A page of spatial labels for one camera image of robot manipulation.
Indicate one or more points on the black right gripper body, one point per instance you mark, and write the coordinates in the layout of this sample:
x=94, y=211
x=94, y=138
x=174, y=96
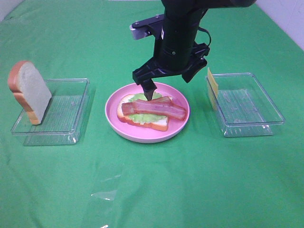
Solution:
x=168, y=62

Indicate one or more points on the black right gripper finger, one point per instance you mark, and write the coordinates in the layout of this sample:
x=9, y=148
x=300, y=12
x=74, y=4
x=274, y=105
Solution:
x=148, y=87
x=192, y=71

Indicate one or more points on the bacon strip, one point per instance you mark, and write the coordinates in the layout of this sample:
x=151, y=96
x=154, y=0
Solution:
x=169, y=109
x=127, y=108

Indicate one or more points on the green lettuce leaf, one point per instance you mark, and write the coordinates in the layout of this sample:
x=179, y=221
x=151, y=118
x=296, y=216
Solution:
x=145, y=118

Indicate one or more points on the white toast bread slice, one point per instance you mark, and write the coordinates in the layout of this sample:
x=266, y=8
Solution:
x=127, y=120

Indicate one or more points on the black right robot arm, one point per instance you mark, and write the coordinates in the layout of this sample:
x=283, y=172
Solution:
x=182, y=20

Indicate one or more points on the yellow cheese slice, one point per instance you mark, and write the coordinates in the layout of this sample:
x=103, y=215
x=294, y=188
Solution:
x=212, y=89

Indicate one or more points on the pink round plate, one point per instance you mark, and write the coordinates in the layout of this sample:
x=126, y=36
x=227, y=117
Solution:
x=143, y=134

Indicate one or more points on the clear plastic ingredients tray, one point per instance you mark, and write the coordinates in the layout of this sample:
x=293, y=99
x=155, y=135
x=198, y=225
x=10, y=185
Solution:
x=244, y=108

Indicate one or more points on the clear plastic bread tray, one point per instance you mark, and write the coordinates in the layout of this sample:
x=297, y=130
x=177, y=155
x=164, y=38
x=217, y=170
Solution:
x=64, y=119

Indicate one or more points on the green tablecloth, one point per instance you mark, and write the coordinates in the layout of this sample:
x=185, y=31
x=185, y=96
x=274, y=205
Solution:
x=199, y=178

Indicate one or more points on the clear plastic film piece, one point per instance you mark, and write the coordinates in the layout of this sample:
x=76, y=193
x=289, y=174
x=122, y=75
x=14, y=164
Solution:
x=106, y=182

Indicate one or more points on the upright toast bread slice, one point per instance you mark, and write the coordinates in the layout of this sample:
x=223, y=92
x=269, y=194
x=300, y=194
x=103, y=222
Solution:
x=30, y=90

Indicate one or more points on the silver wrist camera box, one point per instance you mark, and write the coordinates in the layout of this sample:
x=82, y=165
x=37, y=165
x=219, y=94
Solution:
x=147, y=27

